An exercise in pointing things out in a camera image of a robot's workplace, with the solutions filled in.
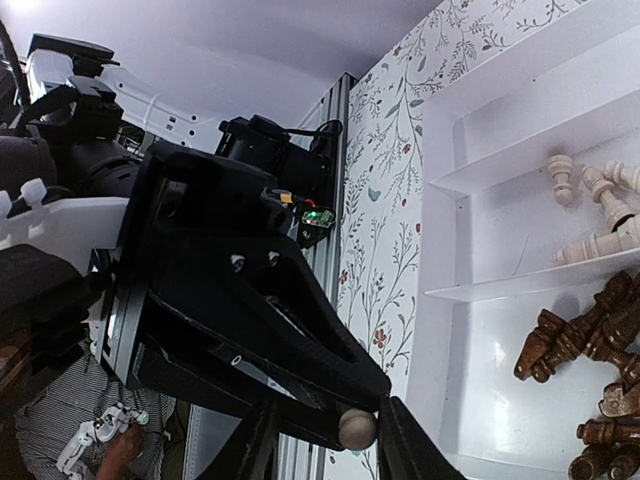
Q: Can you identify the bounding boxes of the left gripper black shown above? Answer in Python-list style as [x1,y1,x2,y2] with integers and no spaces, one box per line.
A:
[109,142,391,405]

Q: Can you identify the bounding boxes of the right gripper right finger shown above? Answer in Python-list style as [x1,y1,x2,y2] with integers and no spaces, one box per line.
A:
[377,396,465,480]

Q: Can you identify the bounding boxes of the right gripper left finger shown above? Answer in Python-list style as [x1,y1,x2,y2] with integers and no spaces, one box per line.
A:
[214,400,279,480]

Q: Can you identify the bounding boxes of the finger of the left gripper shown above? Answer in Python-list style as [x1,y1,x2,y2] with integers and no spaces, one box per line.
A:
[126,339,348,450]

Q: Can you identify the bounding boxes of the white plastic compartment tray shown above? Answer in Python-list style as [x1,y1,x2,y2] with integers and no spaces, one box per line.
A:
[406,1,639,479]

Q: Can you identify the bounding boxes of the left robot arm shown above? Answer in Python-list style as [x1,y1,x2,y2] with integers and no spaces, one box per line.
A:
[1,34,390,450]

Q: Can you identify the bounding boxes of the pile of dark chess pieces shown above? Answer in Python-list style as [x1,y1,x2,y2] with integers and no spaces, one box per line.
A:
[513,271,639,479]

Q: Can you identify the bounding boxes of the pile of light chess pieces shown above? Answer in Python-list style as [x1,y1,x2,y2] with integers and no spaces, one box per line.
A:
[548,155,639,265]

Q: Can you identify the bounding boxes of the person's hand with controller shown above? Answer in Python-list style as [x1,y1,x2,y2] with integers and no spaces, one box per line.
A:
[95,424,144,480]

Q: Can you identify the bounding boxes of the person in striped shirt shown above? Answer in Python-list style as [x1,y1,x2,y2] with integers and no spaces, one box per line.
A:
[14,351,175,479]

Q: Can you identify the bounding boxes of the floral patterned table mat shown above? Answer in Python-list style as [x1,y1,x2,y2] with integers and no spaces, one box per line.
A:
[319,0,640,480]

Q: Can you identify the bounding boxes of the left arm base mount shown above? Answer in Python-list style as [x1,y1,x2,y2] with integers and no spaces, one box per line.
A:
[216,115,343,249]

